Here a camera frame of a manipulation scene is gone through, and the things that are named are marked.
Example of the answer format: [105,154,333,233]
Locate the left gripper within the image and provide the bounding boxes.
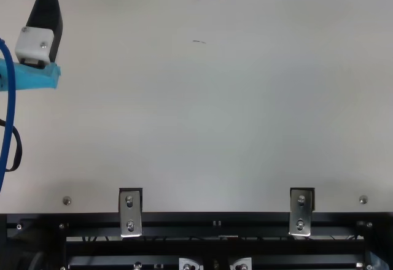
[0,0,64,91]

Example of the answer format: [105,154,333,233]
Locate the blue cable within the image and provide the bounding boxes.
[0,37,17,191]

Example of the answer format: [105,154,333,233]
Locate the black cable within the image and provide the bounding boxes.
[0,118,23,173]

